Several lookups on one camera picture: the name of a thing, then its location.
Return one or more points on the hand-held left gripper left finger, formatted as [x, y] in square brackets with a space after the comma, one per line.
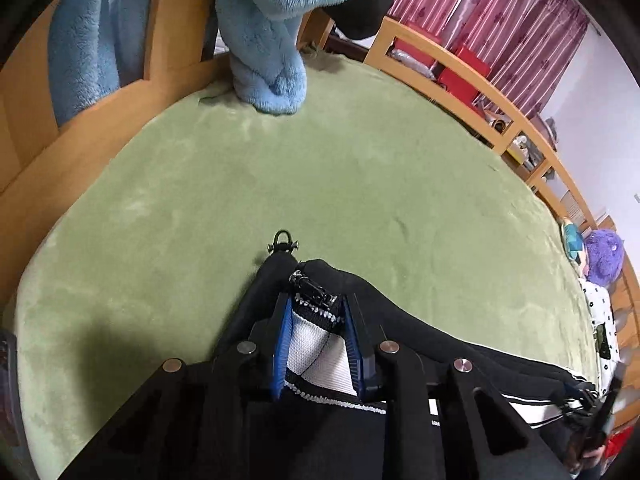
[281, 345]

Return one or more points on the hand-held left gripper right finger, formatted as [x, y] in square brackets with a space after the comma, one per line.
[353, 350]

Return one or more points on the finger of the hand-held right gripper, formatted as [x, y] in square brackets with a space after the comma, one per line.
[570, 389]
[567, 410]

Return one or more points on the black white-trimmed jacket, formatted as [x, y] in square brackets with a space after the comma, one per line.
[450, 340]

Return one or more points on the white spotted cloth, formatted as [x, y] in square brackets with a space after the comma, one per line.
[600, 315]

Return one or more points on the purple plush toy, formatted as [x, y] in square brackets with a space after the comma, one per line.
[605, 257]

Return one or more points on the printed figure cushion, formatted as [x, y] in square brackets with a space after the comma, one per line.
[572, 245]

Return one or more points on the green fleece blanket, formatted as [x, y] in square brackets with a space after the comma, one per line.
[310, 180]

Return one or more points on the dark object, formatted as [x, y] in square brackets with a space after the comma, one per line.
[9, 395]

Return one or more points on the red box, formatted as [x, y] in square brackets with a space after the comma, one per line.
[422, 42]
[462, 77]

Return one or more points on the blue plush toy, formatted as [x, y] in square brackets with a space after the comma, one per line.
[270, 35]

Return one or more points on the wooden headboard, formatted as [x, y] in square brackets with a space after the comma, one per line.
[170, 50]

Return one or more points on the black hanging garment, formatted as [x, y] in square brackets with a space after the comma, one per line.
[362, 2]

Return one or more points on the blue fluffy cloth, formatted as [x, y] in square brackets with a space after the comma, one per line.
[90, 45]

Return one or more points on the red patterned curtain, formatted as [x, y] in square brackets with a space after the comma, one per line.
[520, 25]

